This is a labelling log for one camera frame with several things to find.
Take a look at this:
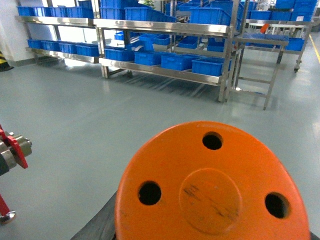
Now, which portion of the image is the blue bin lower shelf middle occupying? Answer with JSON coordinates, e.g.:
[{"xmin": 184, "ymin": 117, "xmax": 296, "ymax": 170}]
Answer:
[{"xmin": 160, "ymin": 53, "xmax": 201, "ymax": 71}]

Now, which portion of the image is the stainless steel side table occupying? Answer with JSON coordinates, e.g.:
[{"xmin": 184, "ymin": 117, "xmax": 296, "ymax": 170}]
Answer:
[{"xmin": 225, "ymin": 33, "xmax": 289, "ymax": 110}]

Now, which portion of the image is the blue bin lower shelf right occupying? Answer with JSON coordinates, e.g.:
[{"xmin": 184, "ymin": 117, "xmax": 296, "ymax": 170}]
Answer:
[{"xmin": 191, "ymin": 57, "xmax": 225, "ymax": 77}]

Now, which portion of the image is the blue bin upper shelf right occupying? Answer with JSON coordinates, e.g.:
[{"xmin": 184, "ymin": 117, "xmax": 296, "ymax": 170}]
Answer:
[{"xmin": 189, "ymin": 7, "xmax": 231, "ymax": 26}]

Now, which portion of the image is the stainless steel shelf rack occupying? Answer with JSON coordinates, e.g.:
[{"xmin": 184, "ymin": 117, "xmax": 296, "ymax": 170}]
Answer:
[{"xmin": 16, "ymin": 0, "xmax": 240, "ymax": 101}]

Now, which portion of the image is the orange cylinder cap 4680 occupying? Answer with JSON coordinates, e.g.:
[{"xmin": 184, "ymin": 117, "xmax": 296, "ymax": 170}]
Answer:
[{"xmin": 114, "ymin": 121, "xmax": 311, "ymax": 240}]

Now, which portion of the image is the yellow black striped bollard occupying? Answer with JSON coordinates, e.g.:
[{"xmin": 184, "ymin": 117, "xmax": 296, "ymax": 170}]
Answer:
[{"xmin": 0, "ymin": 51, "xmax": 14, "ymax": 72}]

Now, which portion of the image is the blue bin shelf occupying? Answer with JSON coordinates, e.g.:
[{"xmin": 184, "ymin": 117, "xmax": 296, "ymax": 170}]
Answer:
[
  {"xmin": 191, "ymin": 57, "xmax": 225, "ymax": 77},
  {"xmin": 189, "ymin": 7, "xmax": 231, "ymax": 26},
  {"xmin": 160, "ymin": 53, "xmax": 201, "ymax": 71}
]

